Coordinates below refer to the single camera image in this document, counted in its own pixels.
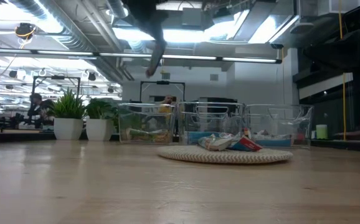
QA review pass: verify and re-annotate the black device with orange cable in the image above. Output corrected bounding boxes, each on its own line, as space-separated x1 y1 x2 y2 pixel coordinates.
14 22 37 40

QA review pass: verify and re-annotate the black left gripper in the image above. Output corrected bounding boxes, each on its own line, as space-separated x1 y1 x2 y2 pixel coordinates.
122 0 169 79

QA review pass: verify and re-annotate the round woven beige mat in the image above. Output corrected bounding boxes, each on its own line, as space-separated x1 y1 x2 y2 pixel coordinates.
157 144 294 165

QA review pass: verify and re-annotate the person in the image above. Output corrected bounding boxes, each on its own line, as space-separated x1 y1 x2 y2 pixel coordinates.
161 94 175 114
27 92 55 129

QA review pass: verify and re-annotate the pale green cylinder cup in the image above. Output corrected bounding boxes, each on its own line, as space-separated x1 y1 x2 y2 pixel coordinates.
315 124 329 140

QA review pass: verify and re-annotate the white ceiling box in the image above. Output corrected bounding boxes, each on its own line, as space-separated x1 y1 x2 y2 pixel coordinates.
318 0 360 16

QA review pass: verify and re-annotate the bright ceiling light panel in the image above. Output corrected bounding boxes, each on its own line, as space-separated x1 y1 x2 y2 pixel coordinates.
111 27 212 44

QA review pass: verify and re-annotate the clear plastic bin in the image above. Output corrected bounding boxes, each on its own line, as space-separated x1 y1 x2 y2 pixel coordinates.
176 101 246 146
244 103 314 149
118 103 176 145

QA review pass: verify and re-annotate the yellow hanging cable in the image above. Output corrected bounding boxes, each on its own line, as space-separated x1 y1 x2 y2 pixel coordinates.
338 0 348 141

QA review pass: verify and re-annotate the green plant in white pot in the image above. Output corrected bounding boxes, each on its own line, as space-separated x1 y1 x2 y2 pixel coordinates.
50 89 88 141
85 98 118 142

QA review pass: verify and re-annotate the ribbed silver ceiling duct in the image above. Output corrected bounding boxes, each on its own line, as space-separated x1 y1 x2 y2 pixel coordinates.
8 0 95 52

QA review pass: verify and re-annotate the grey ceiling vent box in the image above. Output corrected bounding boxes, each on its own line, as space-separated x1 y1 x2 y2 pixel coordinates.
181 6 204 27

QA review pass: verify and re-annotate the long ceiling light bar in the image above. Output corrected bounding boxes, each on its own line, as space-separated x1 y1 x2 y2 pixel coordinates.
0 47 283 65

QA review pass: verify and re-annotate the dark low bench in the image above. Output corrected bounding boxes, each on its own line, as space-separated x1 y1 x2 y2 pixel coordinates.
0 129 56 146

